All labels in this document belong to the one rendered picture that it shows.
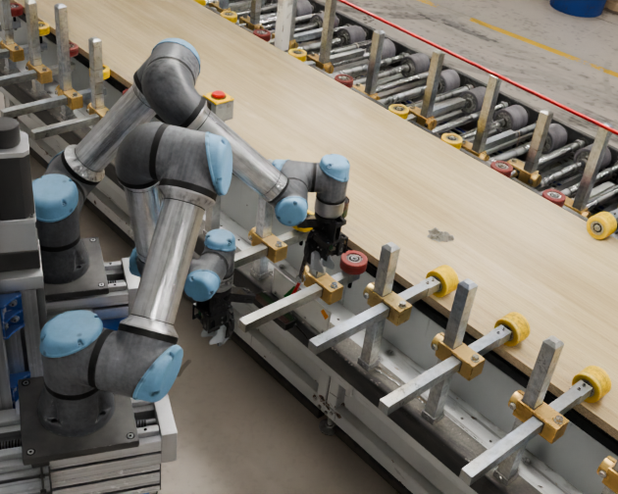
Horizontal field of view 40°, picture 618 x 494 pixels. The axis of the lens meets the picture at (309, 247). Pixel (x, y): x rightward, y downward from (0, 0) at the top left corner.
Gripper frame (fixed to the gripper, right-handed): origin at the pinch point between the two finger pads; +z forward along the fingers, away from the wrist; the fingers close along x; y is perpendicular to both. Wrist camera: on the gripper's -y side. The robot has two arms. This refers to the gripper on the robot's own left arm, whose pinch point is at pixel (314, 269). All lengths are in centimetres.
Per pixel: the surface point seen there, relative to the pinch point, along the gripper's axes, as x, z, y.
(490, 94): 117, -9, -37
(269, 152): 39, 9, -69
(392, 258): 10.4, -10.6, 17.4
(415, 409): 9.7, 28.7, 36.1
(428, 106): 117, 7, -65
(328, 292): 8.3, 12.7, -1.5
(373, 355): 10.5, 23.7, 17.4
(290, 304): -3.8, 13.2, -3.6
